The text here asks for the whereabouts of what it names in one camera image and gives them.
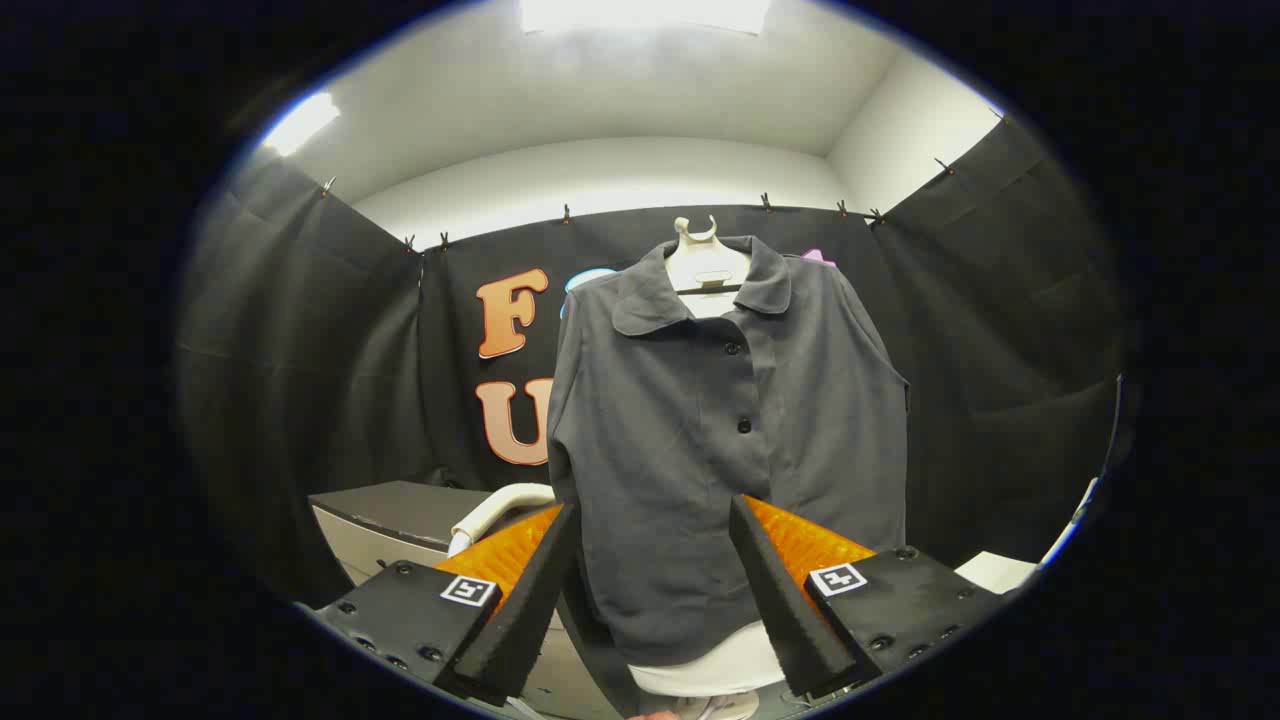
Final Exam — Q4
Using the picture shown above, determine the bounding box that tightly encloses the grey button shirt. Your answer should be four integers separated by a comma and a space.
545, 235, 911, 716

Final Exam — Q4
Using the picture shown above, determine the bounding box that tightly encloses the small ceiling light panel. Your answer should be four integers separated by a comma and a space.
260, 92, 341, 157

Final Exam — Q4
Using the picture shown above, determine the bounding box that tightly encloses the grey drawer cabinet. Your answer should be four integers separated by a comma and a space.
308, 480, 621, 720

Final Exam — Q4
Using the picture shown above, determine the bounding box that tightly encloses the cream clothes hanger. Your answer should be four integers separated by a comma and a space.
665, 215, 753, 296

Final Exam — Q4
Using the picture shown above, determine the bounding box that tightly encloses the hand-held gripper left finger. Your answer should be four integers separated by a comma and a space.
300, 500, 579, 707

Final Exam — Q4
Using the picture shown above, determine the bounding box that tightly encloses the white flat board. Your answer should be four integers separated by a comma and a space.
955, 550, 1041, 596

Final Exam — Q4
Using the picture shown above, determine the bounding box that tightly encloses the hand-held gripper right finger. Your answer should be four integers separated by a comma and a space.
728, 493, 1006, 699

